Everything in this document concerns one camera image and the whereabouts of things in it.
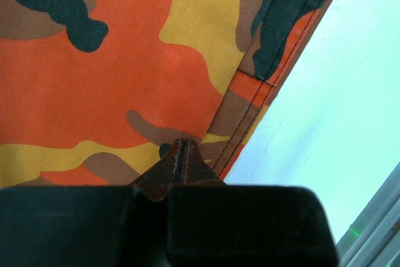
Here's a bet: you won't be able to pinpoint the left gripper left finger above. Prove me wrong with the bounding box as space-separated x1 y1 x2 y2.
0 138 184 267

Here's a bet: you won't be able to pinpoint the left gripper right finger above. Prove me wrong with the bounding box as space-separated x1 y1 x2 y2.
166 139 339 266

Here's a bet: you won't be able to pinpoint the orange camouflage trousers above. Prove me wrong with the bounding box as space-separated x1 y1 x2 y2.
1 0 333 187

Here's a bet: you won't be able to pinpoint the aluminium rail frame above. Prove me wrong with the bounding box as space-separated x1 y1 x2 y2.
336 166 399 267

